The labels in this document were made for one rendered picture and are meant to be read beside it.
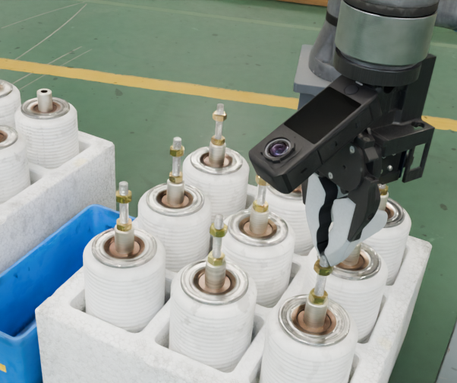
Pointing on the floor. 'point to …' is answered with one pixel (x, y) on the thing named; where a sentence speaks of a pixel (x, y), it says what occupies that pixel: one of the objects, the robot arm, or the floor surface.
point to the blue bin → (29, 299)
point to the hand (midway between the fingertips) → (323, 252)
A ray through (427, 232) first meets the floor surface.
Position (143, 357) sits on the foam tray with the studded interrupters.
